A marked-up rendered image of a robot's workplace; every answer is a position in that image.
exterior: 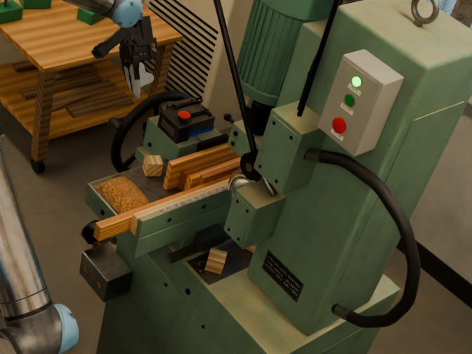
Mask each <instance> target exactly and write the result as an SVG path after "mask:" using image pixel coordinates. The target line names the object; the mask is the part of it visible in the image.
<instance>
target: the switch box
mask: <svg viewBox="0 0 472 354"><path fill-rule="evenodd" d="M354 76H359V77H360V78H361V79H362V85H361V86H360V87H356V86H355V88H356V89H358V90H359V91H361V94H360V96H359V95H358V94H356V93H355V92H353V91H352V90H351V89H349V88H348V85H349V83H350V84H352V85H353V77H354ZM403 80H404V77H403V76H401V75H400V74H398V73H397V72H396V71H395V70H393V69H392V68H390V67H389V66H387V65H386V64H385V63H383V62H382V61H380V60H379V59H378V58H376V57H375V56H373V55H372V54H371V53H370V52H368V51H366V50H365V49H362V50H360V51H355V52H352V53H347V54H344V55H343V57H342V59H341V63H340V65H339V68H338V71H337V73H336V76H335V79H334V82H333V84H332V88H331V91H330V92H329V96H328V99H327V102H326V104H325V107H324V109H323V112H322V115H321V117H320V121H319V124H318V125H317V126H318V128H320V129H321V130H322V131H324V132H325V133H326V134H327V135H328V136H329V137H330V138H332V139H333V140H335V141H336V142H337V143H338V144H339V145H340V146H341V147H343V148H344V149H345V150H347V151H348V152H349V153H350V154H352V156H354V157H355V156H358V155H361V154H362V153H365V152H368V151H370V150H373V149H374V148H375V146H376V144H377V141H378V139H379V136H380V135H381V132H382V130H383V128H384V125H385V123H386V120H387V119H388V116H389V113H390V111H391V108H392V106H393V104H394V102H395V99H396V97H397V95H398V92H399V90H400V87H401V85H402V83H403ZM353 86H354V85H353ZM348 93H351V94H353V95H354V96H355V105H354V106H352V107H349V106H347V104H345V100H344V98H345V96H346V94H348ZM341 103H343V104H344V105H346V106H347V107H349V108H350V109H351V110H352V111H353V115H351V114H349V113H348V112H347V111H345V110H344V109H343V108H342V107H341ZM337 117H340V118H342V119H343V120H344V121H345V123H346V130H345V131H344V132H343V133H341V134H340V135H341V136H343V140H342V141H341V140H340V139H338V138H337V137H336V136H335V135H334V134H333V133H331V130H332V129H333V127H332V121H333V120H334V119H335V118H337Z"/></svg>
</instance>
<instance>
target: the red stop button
mask: <svg viewBox="0 0 472 354"><path fill-rule="evenodd" d="M332 127H333V130H334V131H335V132H336V133H338V134H341V133H343V132H344V131H345V130H346V123H345V121H344V120H343V119H342V118H340V117H337V118H335V119H334V120H333V121H332Z"/></svg>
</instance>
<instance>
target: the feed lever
mask: <svg viewBox="0 0 472 354"><path fill-rule="evenodd" d="M214 6H215V9H216V14H217V17H218V22H219V25H220V29H221V34H222V37H223V42H224V45H225V50H226V53H227V57H228V62H229V66H230V71H231V74H232V79H233V82H234V85H235V90H236V94H237V99H238V102H239V105H240V110H241V113H242V118H243V122H244V127H245V130H246V133H247V138H248V141H249V147H250V150H251V152H248V153H245V154H243V155H242V157H241V160H240V167H241V170H242V173H243V174H244V176H245V177H246V178H248V179H249V180H251V181H254V180H256V179H259V178H260V179H261V180H262V182H263V184H264V186H265V188H266V190H267V191H268V194H269V195H270V196H271V197H274V196H275V195H276V191H275V189H274V187H273V185H272V184H270V183H269V182H268V181H267V180H266V179H265V178H264V177H263V176H262V175H261V174H260V173H259V172H258V171H257V170H255V169H254V164H255V161H256V157H257V154H258V150H259V149H257V148H256V143H255V140H254V135H253V131H252V127H251V122H250V119H249V114H248V111H247V106H246V103H245V99H244V94H243V91H242V86H241V83H240V78H239V75H238V71H237V66H236V62H235V57H234V54H233V51H232V46H231V43H230V37H229V34H228V29H227V26H226V23H225V18H224V14H223V9H222V5H221V0H214Z"/></svg>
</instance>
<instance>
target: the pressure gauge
mask: <svg viewBox="0 0 472 354"><path fill-rule="evenodd" d="M97 222H99V220H92V221H89V222H88V223H87V224H86V225H85V226H84V227H83V228H82V229H81V236H82V237H83V238H84V239H85V241H86V242H87V243H88V244H92V248H94V249H97V248H98V244H99V242H98V241H97V239H96V238H95V237H94V236H93V234H94V230H95V225H96V223H97Z"/></svg>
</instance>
